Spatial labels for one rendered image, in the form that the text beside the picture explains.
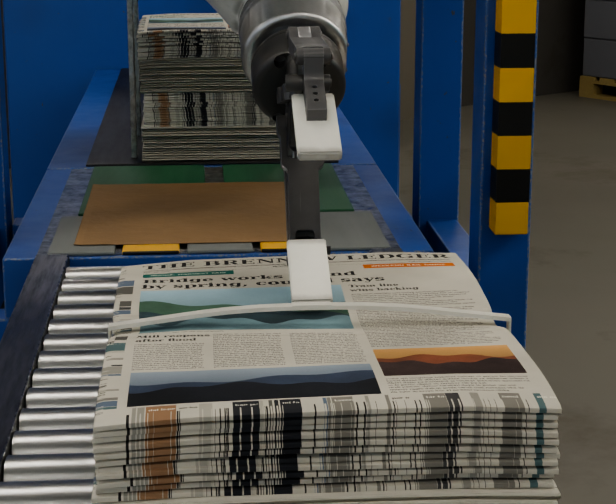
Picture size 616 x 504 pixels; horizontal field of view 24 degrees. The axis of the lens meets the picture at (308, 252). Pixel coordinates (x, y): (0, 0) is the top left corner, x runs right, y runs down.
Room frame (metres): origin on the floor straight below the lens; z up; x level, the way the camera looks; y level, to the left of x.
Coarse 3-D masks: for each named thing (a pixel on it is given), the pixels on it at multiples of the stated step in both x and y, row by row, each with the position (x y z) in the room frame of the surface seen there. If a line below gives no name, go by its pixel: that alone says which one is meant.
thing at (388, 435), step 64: (128, 384) 0.87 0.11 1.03; (192, 384) 0.87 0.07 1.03; (256, 384) 0.86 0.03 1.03; (320, 384) 0.86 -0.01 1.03; (384, 384) 0.86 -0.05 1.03; (448, 384) 0.86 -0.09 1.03; (512, 384) 0.86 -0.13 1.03; (128, 448) 0.81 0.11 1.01; (192, 448) 0.81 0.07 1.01; (256, 448) 0.82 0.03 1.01; (320, 448) 0.82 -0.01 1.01; (384, 448) 0.82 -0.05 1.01; (448, 448) 0.83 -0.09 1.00; (512, 448) 0.83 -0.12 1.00
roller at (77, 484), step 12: (48, 480) 1.26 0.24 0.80; (60, 480) 1.26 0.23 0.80; (72, 480) 1.26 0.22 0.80; (84, 480) 1.26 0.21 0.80; (0, 492) 1.23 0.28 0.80; (12, 492) 1.24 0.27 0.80; (24, 492) 1.24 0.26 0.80; (36, 492) 1.24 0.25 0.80; (48, 492) 1.24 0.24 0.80; (60, 492) 1.24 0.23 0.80; (72, 492) 1.24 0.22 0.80; (84, 492) 1.24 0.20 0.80
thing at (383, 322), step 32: (192, 320) 1.01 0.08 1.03; (224, 320) 1.01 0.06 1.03; (256, 320) 1.01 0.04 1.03; (288, 320) 1.01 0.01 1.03; (320, 320) 1.01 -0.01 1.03; (352, 320) 1.02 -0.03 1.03; (384, 320) 1.02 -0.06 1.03; (416, 320) 1.02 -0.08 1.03; (448, 320) 1.02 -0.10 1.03; (480, 320) 1.02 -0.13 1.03
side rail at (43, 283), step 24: (48, 264) 2.04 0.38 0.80; (24, 288) 1.91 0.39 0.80; (48, 288) 1.91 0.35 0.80; (24, 312) 1.80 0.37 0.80; (48, 312) 1.80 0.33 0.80; (24, 336) 1.70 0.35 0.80; (0, 360) 1.60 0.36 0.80; (24, 360) 1.60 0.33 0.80; (0, 384) 1.52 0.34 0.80; (24, 384) 1.52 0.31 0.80; (0, 408) 1.45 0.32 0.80; (0, 432) 1.38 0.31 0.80; (0, 456) 1.31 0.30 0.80; (0, 480) 1.28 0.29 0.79
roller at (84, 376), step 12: (36, 372) 1.56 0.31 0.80; (48, 372) 1.56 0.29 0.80; (60, 372) 1.57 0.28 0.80; (72, 372) 1.57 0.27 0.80; (84, 372) 1.57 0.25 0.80; (96, 372) 1.57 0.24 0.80; (36, 384) 1.55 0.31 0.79; (48, 384) 1.55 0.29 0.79; (60, 384) 1.55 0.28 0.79; (72, 384) 1.55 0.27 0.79; (84, 384) 1.55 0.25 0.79; (96, 384) 1.55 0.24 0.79
